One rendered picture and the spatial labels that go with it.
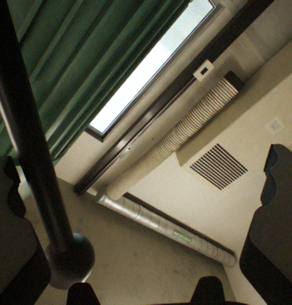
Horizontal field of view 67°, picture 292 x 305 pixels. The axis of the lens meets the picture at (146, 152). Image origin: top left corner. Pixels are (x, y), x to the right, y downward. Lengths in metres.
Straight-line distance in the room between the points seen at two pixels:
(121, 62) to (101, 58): 0.03
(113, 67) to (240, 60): 1.68
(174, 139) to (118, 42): 1.56
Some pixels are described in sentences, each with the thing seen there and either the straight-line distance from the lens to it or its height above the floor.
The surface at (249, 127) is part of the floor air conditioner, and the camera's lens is 1.72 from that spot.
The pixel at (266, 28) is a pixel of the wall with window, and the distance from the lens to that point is 1.87.
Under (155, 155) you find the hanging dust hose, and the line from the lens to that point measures 1.78.
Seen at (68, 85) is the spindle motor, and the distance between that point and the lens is 0.18.
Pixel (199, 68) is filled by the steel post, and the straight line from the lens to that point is 1.62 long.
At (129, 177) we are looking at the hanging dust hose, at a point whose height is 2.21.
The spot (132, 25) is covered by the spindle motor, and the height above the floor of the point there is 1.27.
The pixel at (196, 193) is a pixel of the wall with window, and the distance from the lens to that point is 2.43.
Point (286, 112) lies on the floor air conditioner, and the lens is 1.81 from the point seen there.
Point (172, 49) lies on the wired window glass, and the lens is 1.73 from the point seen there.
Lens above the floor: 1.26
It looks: 22 degrees up
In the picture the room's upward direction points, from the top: 134 degrees counter-clockwise
